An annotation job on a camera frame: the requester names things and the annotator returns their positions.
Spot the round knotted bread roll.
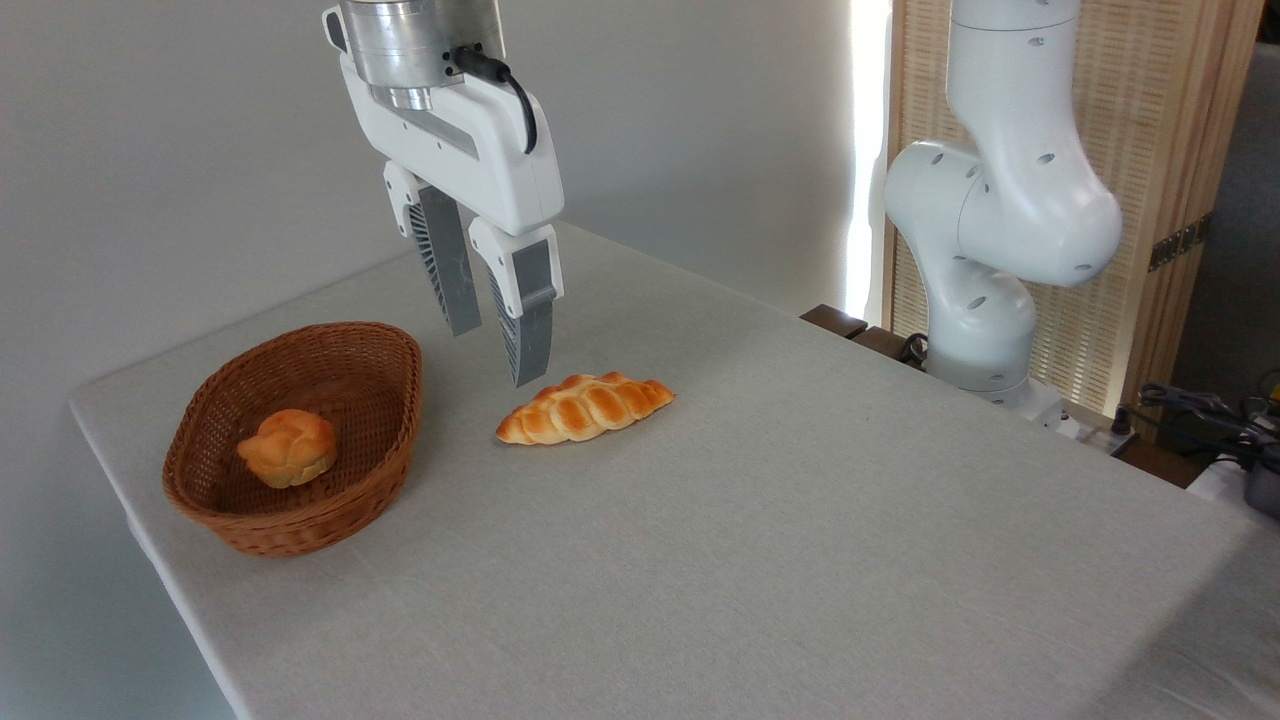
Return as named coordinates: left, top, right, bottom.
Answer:
left=236, top=408, right=339, bottom=490

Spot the black cable bundle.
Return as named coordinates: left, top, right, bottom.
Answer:
left=1137, top=372, right=1280, bottom=463

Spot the grey tablecloth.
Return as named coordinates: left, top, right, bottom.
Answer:
left=68, top=222, right=1280, bottom=720

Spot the brown wicker basket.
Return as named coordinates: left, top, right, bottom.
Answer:
left=162, top=321, right=424, bottom=558

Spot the wooden bamboo folding screen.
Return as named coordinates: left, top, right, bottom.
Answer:
left=885, top=0, right=1267, bottom=441

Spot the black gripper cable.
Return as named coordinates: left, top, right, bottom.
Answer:
left=447, top=45, right=541, bottom=156

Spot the dark brown wooden furniture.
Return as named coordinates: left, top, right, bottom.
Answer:
left=800, top=304, right=931, bottom=373

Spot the dark grey round container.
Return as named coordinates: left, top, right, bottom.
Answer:
left=1243, top=455, right=1280, bottom=519

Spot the long braided bread loaf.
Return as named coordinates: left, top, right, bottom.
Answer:
left=496, top=372, right=677, bottom=446

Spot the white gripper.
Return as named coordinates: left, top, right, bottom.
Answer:
left=322, top=8, right=566, bottom=390

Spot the dark metal screen hinge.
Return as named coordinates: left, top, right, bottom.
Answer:
left=1148, top=212, right=1214, bottom=273

